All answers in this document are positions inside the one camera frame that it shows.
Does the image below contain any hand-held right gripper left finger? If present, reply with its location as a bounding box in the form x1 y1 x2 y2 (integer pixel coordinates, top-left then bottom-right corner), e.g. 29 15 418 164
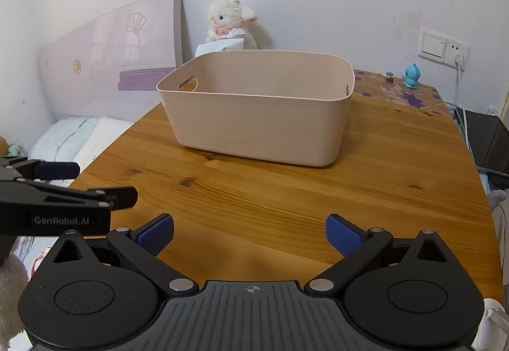
47 213 199 296

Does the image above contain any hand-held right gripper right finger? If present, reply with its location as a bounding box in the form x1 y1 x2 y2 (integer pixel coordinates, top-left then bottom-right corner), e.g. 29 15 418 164
304 214 458 296

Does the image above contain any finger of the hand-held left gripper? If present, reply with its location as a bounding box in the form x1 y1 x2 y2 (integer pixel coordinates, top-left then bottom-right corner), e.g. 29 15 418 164
0 155 81 182
0 180 139 213

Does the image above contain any beige plastic storage bin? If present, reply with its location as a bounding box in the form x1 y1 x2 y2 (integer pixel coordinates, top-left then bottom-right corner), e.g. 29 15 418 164
155 49 356 168

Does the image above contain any person's left forearm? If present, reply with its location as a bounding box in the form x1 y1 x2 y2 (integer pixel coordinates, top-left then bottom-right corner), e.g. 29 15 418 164
0 255 29 341

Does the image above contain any light blue white pillow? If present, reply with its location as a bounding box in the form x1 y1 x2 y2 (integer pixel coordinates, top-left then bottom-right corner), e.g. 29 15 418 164
27 116 135 174

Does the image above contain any pink purple bed headboard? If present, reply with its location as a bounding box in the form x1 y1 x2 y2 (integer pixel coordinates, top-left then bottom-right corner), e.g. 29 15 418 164
38 0 185 118

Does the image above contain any purple floral table mat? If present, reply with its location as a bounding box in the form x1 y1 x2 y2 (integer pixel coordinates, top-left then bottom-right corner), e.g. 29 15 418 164
352 70 447 116

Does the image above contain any grey cloth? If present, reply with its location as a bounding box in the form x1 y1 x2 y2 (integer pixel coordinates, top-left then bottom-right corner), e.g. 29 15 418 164
487 189 509 277

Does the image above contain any blue toy figurine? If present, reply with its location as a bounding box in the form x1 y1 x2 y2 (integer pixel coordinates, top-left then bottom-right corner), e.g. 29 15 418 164
401 63 422 90

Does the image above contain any black side table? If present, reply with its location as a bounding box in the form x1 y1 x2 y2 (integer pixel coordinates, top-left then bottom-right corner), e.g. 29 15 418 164
453 106 509 182

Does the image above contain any white plastic object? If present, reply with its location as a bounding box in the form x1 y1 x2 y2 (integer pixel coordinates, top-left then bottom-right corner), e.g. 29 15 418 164
472 297 509 351

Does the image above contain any white tissue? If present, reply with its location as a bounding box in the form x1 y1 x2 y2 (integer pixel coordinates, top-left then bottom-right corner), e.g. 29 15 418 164
194 28 244 58

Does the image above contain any white plush lamb toy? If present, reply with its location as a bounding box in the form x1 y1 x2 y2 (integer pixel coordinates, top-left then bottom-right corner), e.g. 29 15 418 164
205 0 259 51

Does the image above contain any white power cable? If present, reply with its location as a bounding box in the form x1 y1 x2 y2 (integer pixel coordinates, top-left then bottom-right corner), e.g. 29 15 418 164
457 69 478 162

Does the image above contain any white wall switch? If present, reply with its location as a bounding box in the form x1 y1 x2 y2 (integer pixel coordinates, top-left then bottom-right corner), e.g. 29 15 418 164
418 28 448 63

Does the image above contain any white wall outlet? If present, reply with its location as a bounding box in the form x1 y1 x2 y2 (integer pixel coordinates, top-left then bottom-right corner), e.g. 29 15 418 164
441 37 470 70

